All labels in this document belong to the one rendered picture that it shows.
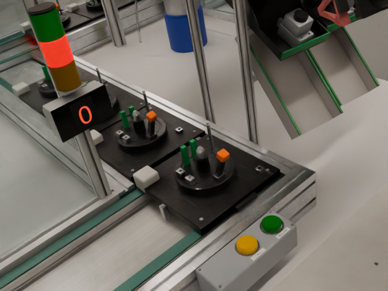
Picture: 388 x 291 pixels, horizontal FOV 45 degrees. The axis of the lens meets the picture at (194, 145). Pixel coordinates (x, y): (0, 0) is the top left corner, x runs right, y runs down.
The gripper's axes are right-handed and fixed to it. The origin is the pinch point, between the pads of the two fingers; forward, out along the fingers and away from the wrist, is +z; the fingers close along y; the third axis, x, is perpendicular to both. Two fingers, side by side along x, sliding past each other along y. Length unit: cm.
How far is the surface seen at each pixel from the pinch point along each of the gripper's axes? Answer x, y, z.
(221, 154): 20.0, 26.6, 15.7
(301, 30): 2.9, 0.9, 12.8
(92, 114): 3, 46, 23
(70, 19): -30, 18, 148
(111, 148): 15, 41, 51
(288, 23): 0.8, 2.3, 14.3
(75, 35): -22, 20, 137
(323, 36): 5.9, -4.5, 13.7
